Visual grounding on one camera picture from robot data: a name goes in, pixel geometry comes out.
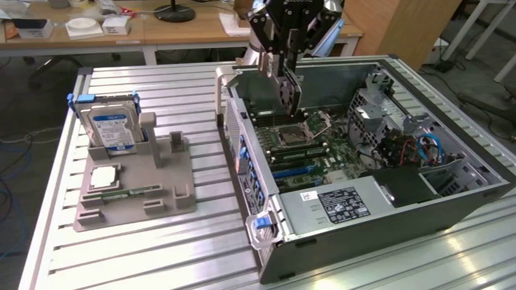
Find metal socket cover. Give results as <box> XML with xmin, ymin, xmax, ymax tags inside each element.
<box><xmin>302</xmin><ymin>110</ymin><xmax>333</xmax><ymax>137</ymax></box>

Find blue disk caddy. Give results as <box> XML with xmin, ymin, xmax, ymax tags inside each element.
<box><xmin>66</xmin><ymin>91</ymin><xmax>141</xmax><ymax>152</ymax></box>

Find black lamp base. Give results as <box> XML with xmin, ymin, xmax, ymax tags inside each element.
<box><xmin>153</xmin><ymin>0</ymin><xmax>197</xmax><ymax>23</ymax></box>

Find green RAM stick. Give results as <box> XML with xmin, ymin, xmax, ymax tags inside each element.
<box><xmin>82</xmin><ymin>187</ymin><xmax>162</xmax><ymax>202</ymax></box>

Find blue floor cables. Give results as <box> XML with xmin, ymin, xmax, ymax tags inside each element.
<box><xmin>0</xmin><ymin>140</ymin><xmax>33</xmax><ymax>259</ymax></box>

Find white table frame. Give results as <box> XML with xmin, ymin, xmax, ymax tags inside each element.
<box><xmin>440</xmin><ymin>0</ymin><xmax>516</xmax><ymax>83</ymax></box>

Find grey parts rack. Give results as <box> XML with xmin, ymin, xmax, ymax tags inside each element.
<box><xmin>72</xmin><ymin>112</ymin><xmax>198</xmax><ymax>233</ymax></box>

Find hard disk with blue label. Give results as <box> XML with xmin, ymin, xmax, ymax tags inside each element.
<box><xmin>78</xmin><ymin>102</ymin><xmax>141</xmax><ymax>152</ymax></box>

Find silver CPU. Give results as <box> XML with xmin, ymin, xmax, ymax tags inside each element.
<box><xmin>89</xmin><ymin>167</ymin><xmax>120</xmax><ymax>188</ymax></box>

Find green motherboard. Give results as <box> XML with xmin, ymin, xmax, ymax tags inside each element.
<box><xmin>249</xmin><ymin>102</ymin><xmax>366</xmax><ymax>193</ymax></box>

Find small white labelled box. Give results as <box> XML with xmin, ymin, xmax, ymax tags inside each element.
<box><xmin>101</xmin><ymin>15</ymin><xmax>132</xmax><ymax>36</ymax></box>

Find wooden desk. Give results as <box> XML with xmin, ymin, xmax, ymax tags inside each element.
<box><xmin>0</xmin><ymin>0</ymin><xmax>364</xmax><ymax>59</ymax></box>

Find cardboard box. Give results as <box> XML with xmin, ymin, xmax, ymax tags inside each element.
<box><xmin>233</xmin><ymin>0</ymin><xmax>258</xmax><ymax>28</ymax></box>

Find white round part on box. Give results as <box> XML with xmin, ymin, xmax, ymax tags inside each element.
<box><xmin>64</xmin><ymin>17</ymin><xmax>105</xmax><ymax>40</ymax></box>

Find white papers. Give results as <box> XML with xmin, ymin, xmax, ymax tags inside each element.
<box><xmin>218</xmin><ymin>12</ymin><xmax>252</xmax><ymax>37</ymax></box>

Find metal disk bay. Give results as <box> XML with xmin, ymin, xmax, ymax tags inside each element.
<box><xmin>417</xmin><ymin>158</ymin><xmax>490</xmax><ymax>198</ymax></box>

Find red wire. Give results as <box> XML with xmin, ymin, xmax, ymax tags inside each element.
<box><xmin>397</xmin><ymin>137</ymin><xmax>416</xmax><ymax>167</ymax></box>

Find white box with black top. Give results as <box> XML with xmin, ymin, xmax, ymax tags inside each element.
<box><xmin>10</xmin><ymin>18</ymin><xmax>54</xmax><ymax>39</ymax></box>

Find blue wire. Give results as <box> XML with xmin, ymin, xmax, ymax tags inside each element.
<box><xmin>416</xmin><ymin>134</ymin><xmax>446</xmax><ymax>166</ymax></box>

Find blue expansion slot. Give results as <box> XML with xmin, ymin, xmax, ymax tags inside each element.
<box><xmin>272</xmin><ymin>164</ymin><xmax>320</xmax><ymax>179</ymax></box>

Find wooden cabinet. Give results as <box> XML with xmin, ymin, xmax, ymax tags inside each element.
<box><xmin>340</xmin><ymin>0</ymin><xmax>462</xmax><ymax>71</ymax></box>

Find black graphics card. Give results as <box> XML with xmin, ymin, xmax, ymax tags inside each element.
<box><xmin>257</xmin><ymin>50</ymin><xmax>305</xmax><ymax>119</ymax></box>

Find CPU socket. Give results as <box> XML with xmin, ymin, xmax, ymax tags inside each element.
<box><xmin>273</xmin><ymin>125</ymin><xmax>308</xmax><ymax>146</ymax></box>

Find open black PC case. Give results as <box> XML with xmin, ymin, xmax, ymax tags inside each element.
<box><xmin>214</xmin><ymin>59</ymin><xmax>509</xmax><ymax>285</ymax></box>

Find grey power supply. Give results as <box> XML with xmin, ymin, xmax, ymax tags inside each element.
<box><xmin>277</xmin><ymin>176</ymin><xmax>398</xmax><ymax>240</ymax></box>

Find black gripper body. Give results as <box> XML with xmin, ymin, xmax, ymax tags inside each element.
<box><xmin>264</xmin><ymin>0</ymin><xmax>328</xmax><ymax>31</ymax></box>

